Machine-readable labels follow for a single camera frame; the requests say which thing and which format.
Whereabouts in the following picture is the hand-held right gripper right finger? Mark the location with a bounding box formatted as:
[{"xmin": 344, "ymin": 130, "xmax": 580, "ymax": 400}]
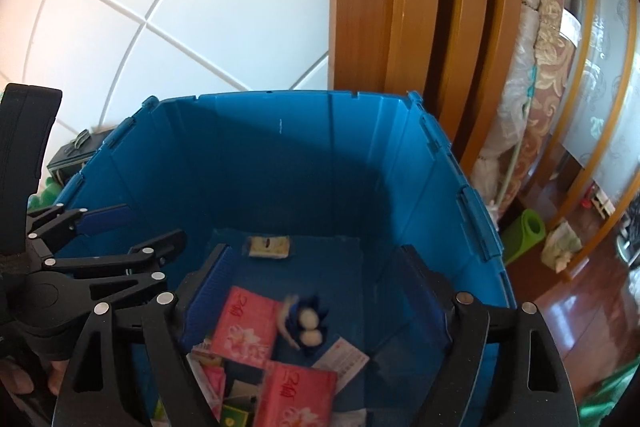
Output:
[{"xmin": 395, "ymin": 245, "xmax": 582, "ymax": 427}]

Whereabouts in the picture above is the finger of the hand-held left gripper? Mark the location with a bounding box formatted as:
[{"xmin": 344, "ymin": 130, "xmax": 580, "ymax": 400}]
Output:
[
  {"xmin": 42, "ymin": 229, "xmax": 189, "ymax": 313},
  {"xmin": 27, "ymin": 204, "xmax": 132, "ymax": 254}
]

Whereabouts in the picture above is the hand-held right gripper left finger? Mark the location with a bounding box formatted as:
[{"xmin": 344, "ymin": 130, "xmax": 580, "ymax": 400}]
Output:
[{"xmin": 52, "ymin": 244, "xmax": 237, "ymax": 427}]

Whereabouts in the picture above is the pink tissue pack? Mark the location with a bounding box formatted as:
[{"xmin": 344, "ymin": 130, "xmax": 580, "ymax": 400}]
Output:
[
  {"xmin": 209, "ymin": 286, "xmax": 284, "ymax": 369},
  {"xmin": 256, "ymin": 360, "xmax": 339, "ymax": 427}
]

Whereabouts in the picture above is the pink green wet wipes pack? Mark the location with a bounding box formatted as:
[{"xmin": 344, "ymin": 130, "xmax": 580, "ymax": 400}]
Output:
[{"xmin": 187, "ymin": 341, "xmax": 227, "ymax": 423}]

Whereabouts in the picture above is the blue white plush toy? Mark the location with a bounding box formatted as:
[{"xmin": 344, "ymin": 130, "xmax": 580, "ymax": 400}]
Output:
[{"xmin": 276, "ymin": 291, "xmax": 332, "ymax": 351}]

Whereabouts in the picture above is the green box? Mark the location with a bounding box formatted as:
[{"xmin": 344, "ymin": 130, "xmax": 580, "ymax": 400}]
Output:
[{"xmin": 222, "ymin": 399, "xmax": 258, "ymax": 427}]

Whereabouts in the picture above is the blue plastic storage crate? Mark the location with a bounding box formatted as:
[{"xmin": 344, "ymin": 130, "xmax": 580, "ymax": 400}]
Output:
[{"xmin": 49, "ymin": 90, "xmax": 517, "ymax": 427}]

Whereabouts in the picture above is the person's left hand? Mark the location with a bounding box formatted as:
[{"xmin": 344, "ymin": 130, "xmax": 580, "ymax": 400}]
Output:
[{"xmin": 0, "ymin": 349, "xmax": 72, "ymax": 398}]

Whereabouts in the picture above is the black box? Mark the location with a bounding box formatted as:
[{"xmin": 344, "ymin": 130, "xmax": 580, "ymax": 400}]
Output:
[{"xmin": 47, "ymin": 129, "xmax": 117, "ymax": 188}]

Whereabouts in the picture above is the green frog plush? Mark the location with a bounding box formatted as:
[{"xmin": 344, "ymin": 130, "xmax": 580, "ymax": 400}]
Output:
[{"xmin": 27, "ymin": 176, "xmax": 67, "ymax": 214}]

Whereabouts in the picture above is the small beige packet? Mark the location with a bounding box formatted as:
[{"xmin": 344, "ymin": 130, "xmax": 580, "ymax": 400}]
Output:
[{"xmin": 242, "ymin": 234, "xmax": 295, "ymax": 261}]

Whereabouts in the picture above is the white paper leaflet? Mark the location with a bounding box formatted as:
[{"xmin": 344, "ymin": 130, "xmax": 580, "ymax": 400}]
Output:
[{"xmin": 312, "ymin": 335, "xmax": 372, "ymax": 394}]

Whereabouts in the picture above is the green yoga mat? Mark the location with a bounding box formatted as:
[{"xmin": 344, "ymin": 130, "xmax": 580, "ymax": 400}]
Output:
[{"xmin": 499, "ymin": 209, "xmax": 547, "ymax": 266}]

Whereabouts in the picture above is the pale wooden stick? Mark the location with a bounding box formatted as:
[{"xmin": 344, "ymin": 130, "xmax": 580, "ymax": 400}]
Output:
[{"xmin": 492, "ymin": 141, "xmax": 522, "ymax": 208}]

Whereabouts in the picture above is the white crumpled bag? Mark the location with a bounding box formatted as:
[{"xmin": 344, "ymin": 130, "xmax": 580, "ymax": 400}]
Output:
[{"xmin": 542, "ymin": 221, "xmax": 584, "ymax": 274}]

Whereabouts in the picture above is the green cloth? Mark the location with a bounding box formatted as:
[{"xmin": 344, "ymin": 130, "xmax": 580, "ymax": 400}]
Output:
[{"xmin": 574, "ymin": 356, "xmax": 640, "ymax": 427}]

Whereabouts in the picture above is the white quilted roll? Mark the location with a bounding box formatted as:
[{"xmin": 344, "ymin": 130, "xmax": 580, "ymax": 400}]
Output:
[{"xmin": 472, "ymin": 0, "xmax": 545, "ymax": 220}]

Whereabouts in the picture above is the rolled patterned carpet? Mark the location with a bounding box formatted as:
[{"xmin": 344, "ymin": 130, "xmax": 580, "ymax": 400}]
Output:
[{"xmin": 520, "ymin": 0, "xmax": 586, "ymax": 190}]

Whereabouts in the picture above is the frosted glass sliding door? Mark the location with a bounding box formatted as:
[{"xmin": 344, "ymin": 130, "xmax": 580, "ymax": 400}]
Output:
[{"xmin": 542, "ymin": 0, "xmax": 640, "ymax": 210}]

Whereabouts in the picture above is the wooden door frame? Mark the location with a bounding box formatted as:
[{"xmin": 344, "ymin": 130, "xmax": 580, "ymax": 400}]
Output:
[{"xmin": 329, "ymin": 0, "xmax": 533, "ymax": 190}]

